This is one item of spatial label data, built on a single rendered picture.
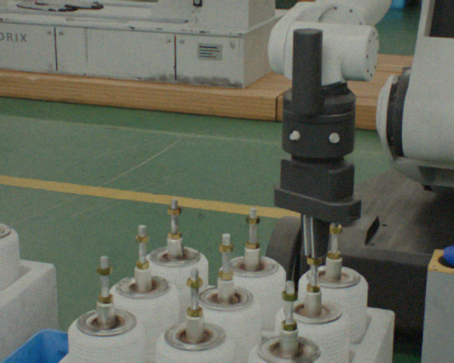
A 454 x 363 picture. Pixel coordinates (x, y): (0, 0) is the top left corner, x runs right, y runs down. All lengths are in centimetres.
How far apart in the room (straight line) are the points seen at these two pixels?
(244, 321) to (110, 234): 102
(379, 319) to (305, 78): 46
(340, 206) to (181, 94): 220
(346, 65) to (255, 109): 213
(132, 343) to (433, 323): 39
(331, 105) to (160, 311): 37
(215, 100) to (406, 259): 174
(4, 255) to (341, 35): 67
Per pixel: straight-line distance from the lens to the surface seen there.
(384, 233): 180
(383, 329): 147
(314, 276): 131
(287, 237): 178
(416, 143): 157
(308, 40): 117
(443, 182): 186
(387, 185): 213
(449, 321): 135
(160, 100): 343
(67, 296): 202
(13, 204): 256
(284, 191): 128
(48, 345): 162
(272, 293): 145
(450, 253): 134
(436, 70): 158
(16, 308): 160
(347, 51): 119
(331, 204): 123
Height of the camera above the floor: 81
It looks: 18 degrees down
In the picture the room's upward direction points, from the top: straight up
